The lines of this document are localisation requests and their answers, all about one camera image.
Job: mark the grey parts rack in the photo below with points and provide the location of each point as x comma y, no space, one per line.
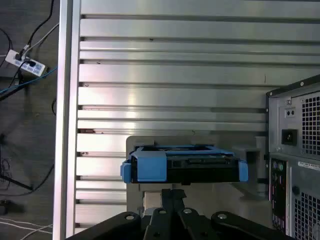
212,197

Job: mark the white power strip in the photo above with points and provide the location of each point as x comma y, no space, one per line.
25,63

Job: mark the grey power supply unit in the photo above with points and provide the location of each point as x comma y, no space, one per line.
287,122

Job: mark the hard disk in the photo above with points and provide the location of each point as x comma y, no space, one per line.
150,167

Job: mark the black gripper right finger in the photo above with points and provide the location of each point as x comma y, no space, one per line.
190,225

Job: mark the black PC case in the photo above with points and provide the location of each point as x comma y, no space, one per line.
277,120

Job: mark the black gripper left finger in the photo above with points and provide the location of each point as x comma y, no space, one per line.
152,225

